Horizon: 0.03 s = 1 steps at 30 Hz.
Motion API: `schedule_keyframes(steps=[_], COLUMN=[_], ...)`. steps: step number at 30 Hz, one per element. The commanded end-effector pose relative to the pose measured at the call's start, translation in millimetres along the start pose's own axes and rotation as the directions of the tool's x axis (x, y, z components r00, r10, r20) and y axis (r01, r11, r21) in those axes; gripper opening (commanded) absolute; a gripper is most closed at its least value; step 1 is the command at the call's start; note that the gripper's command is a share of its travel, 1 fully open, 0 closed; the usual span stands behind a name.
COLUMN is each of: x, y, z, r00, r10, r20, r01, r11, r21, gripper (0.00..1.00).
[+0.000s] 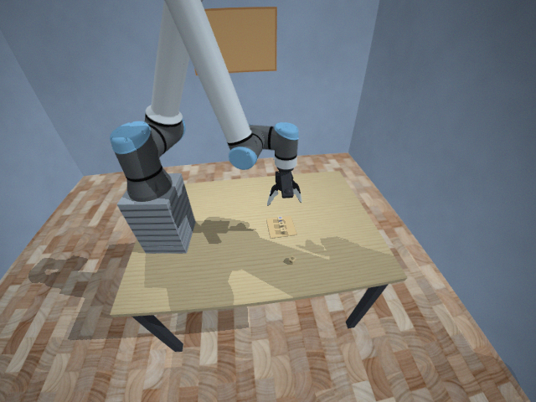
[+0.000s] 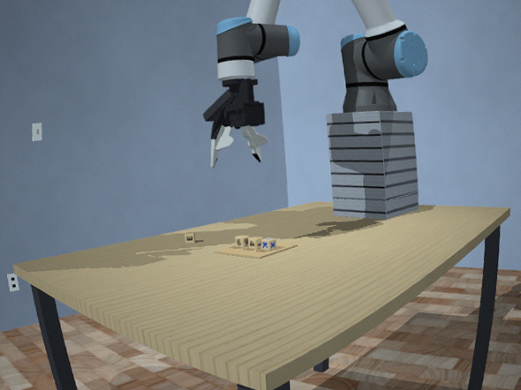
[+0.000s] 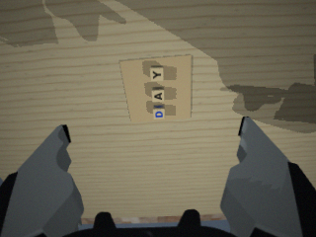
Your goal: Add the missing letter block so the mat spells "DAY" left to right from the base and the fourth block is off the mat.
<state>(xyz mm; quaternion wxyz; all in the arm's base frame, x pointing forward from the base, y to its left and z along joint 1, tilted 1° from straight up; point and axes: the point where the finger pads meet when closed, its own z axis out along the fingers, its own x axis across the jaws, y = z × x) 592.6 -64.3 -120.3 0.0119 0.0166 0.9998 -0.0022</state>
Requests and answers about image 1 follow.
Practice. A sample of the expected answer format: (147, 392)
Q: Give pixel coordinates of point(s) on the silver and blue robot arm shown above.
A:
(139, 145)

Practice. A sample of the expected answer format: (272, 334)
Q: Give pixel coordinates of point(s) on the tan mat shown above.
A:
(274, 229)

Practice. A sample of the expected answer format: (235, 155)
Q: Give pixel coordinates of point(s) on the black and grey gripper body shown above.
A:
(278, 181)

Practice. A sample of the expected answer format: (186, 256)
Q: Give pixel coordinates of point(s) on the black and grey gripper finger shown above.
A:
(273, 193)
(297, 192)

